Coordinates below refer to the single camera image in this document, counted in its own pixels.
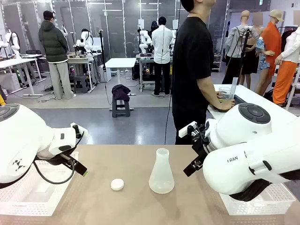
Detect person in green puffer jacket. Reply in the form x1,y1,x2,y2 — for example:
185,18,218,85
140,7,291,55
38,10,77,100

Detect white standing desk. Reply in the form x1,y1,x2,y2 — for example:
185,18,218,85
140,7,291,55
105,58,137,96

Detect long white desk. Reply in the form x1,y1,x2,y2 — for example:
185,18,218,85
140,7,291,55
0,58,46,97

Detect person's left hand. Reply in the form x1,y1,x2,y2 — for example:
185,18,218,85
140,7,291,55
215,90,232,100

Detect white perforated plastic basket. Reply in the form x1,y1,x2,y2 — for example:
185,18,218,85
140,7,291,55
0,151,80,217
219,181,296,216

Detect metal workbench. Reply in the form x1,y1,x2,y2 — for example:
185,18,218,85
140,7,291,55
67,54,96,92
135,53,174,92

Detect mannequin in black dress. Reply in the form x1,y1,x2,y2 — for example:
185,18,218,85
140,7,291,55
241,11,270,89

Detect black light stand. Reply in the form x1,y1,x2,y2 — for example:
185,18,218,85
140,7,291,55
98,29,112,105

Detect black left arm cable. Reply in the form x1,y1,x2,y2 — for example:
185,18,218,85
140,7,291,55
32,159,78,185

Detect dark purple cloth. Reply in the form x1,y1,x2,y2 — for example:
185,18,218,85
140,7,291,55
112,84,131,102

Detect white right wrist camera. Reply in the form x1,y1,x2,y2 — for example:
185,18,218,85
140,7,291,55
178,121,203,140

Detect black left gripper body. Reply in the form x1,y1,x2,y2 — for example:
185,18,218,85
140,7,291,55
37,151,78,165

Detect grey step stool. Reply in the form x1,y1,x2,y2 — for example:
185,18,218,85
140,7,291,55
112,95,131,118

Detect white round flask cap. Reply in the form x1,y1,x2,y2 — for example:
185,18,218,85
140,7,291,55
110,178,125,191

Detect person in black t-shirt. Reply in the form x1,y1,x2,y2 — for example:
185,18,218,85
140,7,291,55
172,0,218,145

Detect translucent plastic conical flask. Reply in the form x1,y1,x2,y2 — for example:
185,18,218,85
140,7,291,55
149,148,175,195

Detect person's right forearm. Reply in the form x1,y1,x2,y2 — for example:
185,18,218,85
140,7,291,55
196,76,227,111

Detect clear graduated cylinder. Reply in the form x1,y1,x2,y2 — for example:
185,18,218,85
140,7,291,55
230,77,239,105

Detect mannequin in grey hoodie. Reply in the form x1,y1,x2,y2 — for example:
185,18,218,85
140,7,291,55
222,10,260,85

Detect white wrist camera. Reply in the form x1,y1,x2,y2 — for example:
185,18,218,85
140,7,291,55
178,121,203,140
70,122,89,141

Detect dark grey plastic stool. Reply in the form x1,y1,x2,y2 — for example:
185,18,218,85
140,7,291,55
74,75,89,94

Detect mannequin in orange outfit hat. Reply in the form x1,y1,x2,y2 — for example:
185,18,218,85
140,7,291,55
255,9,285,97

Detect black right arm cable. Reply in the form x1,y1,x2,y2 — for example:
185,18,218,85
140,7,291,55
231,177,274,202

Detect person's right hand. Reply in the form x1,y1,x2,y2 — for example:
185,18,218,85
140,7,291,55
217,99,236,113

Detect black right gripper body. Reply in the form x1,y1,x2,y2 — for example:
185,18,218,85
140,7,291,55
191,131,214,165

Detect clear plastic beaker yellowish liquid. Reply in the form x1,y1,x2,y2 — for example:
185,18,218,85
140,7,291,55
219,86,235,104

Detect black camera tripod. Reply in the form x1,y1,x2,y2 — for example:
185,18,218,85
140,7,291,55
236,27,250,86

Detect mannequin white top orange trousers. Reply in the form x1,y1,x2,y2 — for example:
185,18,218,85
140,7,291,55
273,27,300,106

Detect person in white long shirt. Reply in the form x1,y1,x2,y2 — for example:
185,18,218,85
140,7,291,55
151,16,173,97

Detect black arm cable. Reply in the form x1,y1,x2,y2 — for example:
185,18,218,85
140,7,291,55
32,159,78,185
231,177,274,202

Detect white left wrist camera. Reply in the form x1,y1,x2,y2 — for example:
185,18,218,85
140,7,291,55
70,122,89,141

